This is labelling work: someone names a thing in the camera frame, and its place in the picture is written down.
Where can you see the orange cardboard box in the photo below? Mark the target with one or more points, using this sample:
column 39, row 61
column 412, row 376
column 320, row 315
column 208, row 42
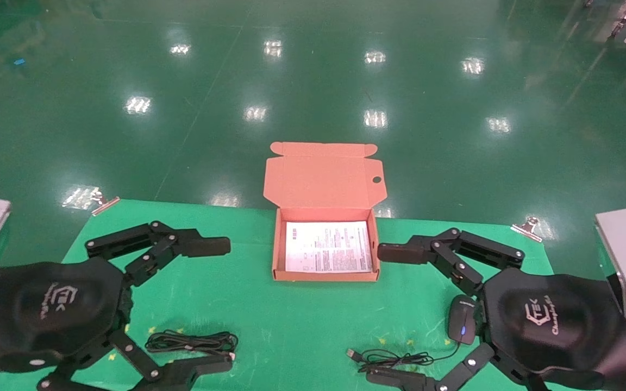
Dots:
column 321, row 184

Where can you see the silver binder clip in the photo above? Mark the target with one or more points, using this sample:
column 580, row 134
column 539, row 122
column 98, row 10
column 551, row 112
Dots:
column 104, row 204
column 527, row 228

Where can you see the white printed instruction sheet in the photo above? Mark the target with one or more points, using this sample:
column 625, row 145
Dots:
column 328, row 247

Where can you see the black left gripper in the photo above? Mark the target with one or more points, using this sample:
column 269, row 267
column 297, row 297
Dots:
column 47, row 309

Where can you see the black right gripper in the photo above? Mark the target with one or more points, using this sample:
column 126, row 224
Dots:
column 552, row 320

